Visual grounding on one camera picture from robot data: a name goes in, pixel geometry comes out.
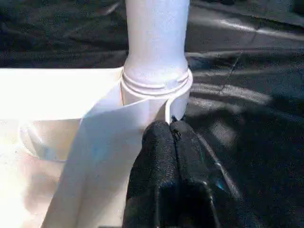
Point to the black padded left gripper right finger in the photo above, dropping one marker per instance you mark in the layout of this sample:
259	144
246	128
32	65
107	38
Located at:
197	180

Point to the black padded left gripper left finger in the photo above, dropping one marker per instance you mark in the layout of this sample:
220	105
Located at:
154	178

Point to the white plastic table top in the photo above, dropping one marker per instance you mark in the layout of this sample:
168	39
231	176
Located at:
47	95

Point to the white plastic table leg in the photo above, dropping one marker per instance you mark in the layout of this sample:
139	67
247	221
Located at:
156	35

